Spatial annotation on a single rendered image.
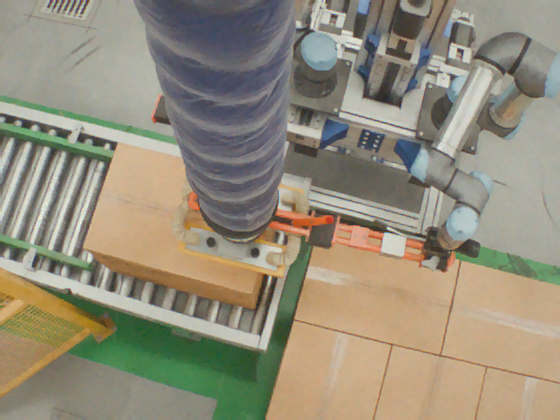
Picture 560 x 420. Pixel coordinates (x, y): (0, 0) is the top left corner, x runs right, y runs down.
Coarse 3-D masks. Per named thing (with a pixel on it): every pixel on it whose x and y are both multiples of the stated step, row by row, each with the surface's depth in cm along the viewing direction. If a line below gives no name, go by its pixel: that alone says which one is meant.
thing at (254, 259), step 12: (192, 228) 205; (204, 228) 205; (204, 240) 204; (216, 240) 204; (180, 252) 204; (192, 252) 203; (204, 252) 203; (216, 252) 203; (252, 252) 200; (264, 252) 203; (228, 264) 203; (240, 264) 202; (252, 264) 202; (264, 264) 202; (276, 276) 203
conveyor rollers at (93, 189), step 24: (0, 120) 275; (24, 144) 272; (0, 168) 268; (24, 168) 270; (96, 168) 269; (48, 192) 265; (72, 192) 266; (96, 192) 267; (0, 216) 262; (24, 216) 263; (48, 216) 265; (72, 240) 259; (48, 264) 257; (120, 288) 255; (144, 288) 255; (168, 288) 255; (264, 288) 255; (192, 312) 252; (216, 312) 253; (240, 312) 253; (264, 312) 253
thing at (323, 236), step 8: (312, 216) 193; (336, 216) 193; (320, 224) 193; (328, 224) 193; (336, 224) 192; (312, 232) 192; (320, 232) 192; (328, 232) 193; (336, 232) 191; (312, 240) 191; (320, 240) 192; (328, 240) 192; (328, 248) 194
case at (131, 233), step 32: (128, 160) 227; (160, 160) 227; (128, 192) 224; (160, 192) 224; (96, 224) 220; (128, 224) 221; (160, 224) 221; (96, 256) 228; (128, 256) 217; (160, 256) 218; (192, 256) 218; (192, 288) 239; (224, 288) 218; (256, 288) 231
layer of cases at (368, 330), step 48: (336, 288) 256; (384, 288) 256; (432, 288) 256; (480, 288) 256; (528, 288) 256; (288, 336) 257; (336, 336) 250; (384, 336) 250; (432, 336) 251; (480, 336) 251; (528, 336) 251; (288, 384) 245; (336, 384) 245; (384, 384) 245; (432, 384) 245; (480, 384) 245; (528, 384) 245
